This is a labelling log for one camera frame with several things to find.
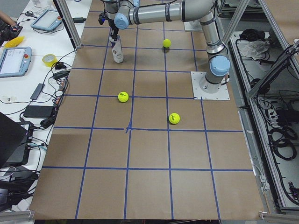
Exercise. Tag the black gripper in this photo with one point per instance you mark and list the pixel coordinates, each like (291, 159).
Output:
(113, 25)

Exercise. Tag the white tennis ball can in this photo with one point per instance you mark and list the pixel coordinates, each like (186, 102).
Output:
(117, 50)

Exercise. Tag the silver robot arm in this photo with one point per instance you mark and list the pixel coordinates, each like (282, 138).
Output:
(121, 13)

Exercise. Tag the tennis ball centre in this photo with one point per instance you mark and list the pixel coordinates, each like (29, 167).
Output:
(166, 43)

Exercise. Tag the tennis ball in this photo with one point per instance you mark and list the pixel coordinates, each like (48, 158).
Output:
(123, 97)
(174, 118)
(166, 43)

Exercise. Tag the tennis ball near right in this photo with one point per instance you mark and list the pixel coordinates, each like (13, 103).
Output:
(123, 97)

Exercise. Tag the tennis ball far right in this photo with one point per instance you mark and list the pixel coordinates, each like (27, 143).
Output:
(174, 118)

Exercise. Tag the upper teach pendant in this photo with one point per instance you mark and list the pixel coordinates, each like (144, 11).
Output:
(48, 21)

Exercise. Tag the teach pendant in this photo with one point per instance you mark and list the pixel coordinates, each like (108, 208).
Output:
(15, 61)
(48, 21)

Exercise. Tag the yellow tape roll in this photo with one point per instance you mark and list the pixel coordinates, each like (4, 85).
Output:
(49, 60)

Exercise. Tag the grey usb hub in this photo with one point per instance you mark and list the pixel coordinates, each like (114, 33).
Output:
(37, 91)

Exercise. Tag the lower teach pendant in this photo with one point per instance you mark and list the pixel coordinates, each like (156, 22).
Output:
(15, 61)

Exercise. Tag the black power brick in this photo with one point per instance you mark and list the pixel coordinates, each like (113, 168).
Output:
(38, 111)

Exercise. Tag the black laptop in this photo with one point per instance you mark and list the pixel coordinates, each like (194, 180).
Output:
(15, 138)

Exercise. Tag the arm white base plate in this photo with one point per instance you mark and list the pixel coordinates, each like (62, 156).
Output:
(203, 90)

